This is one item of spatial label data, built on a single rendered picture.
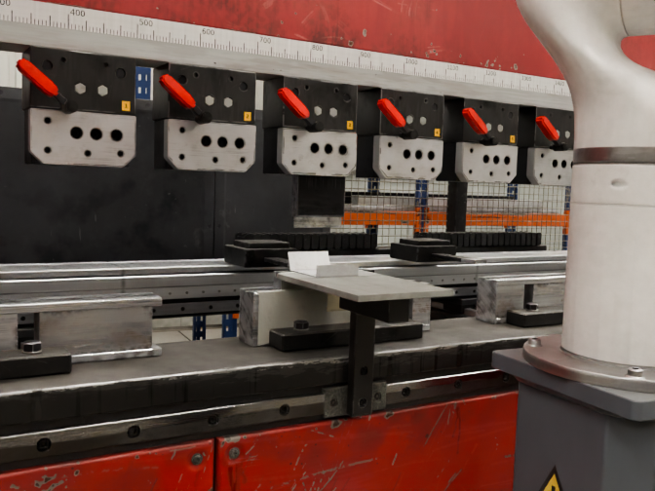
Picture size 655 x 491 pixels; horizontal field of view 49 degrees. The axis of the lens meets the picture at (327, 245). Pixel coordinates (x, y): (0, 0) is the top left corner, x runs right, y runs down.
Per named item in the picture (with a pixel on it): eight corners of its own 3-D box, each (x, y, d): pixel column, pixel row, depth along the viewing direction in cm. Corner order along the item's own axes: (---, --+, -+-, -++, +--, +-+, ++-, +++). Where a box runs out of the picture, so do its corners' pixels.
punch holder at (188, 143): (167, 169, 112) (169, 61, 111) (151, 169, 119) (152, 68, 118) (254, 172, 120) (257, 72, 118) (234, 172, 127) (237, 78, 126)
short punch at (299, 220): (296, 228, 129) (297, 174, 128) (290, 227, 130) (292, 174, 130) (343, 227, 134) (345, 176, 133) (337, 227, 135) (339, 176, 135)
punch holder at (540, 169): (533, 184, 153) (537, 105, 152) (504, 183, 160) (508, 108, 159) (581, 186, 161) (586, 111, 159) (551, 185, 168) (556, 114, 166)
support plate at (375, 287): (358, 302, 104) (358, 295, 104) (276, 279, 127) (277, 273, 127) (453, 295, 113) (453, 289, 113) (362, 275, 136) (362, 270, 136)
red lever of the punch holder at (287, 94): (288, 84, 117) (326, 126, 121) (276, 87, 120) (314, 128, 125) (281, 92, 116) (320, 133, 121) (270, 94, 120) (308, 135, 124)
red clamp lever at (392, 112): (388, 95, 127) (420, 133, 131) (374, 97, 131) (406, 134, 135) (382, 102, 127) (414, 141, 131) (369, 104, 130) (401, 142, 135)
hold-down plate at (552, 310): (523, 327, 150) (524, 314, 149) (505, 322, 154) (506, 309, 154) (617, 319, 165) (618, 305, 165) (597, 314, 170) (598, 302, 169)
